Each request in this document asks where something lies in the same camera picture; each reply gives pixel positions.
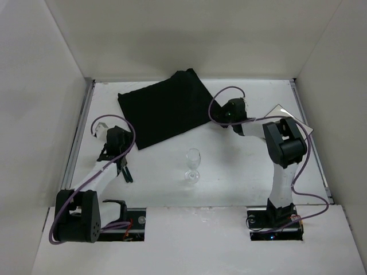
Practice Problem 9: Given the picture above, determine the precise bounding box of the white square plate black rim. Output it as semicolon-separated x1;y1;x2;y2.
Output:
265;104;314;135

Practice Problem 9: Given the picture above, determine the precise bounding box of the black cloth placemat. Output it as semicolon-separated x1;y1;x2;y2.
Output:
118;68;213;150

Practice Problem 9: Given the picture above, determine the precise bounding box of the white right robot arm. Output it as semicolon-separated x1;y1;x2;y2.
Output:
210;98;307;225

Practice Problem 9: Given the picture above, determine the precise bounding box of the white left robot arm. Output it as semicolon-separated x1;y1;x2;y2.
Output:
49;123;134;245

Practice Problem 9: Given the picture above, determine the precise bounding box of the clear wine glass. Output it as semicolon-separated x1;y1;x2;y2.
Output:
185;148;201;184

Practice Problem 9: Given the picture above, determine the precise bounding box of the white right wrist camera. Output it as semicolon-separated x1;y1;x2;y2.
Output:
240;97;248;112

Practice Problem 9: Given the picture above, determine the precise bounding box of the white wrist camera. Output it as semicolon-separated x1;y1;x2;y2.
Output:
92;122;109;142
240;97;248;112

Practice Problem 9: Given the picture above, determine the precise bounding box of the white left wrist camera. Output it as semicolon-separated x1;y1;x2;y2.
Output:
92;122;109;142

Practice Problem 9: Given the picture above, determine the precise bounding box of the gold fork green handle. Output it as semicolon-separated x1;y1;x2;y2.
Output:
121;166;130;183

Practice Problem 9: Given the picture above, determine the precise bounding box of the gold knife green handle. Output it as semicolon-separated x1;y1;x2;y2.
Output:
125;166;134;183

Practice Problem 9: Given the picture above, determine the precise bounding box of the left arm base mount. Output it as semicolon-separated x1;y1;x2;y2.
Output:
97;200;147;242

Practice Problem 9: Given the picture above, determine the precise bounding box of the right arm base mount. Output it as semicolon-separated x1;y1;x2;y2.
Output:
245;205;304;241

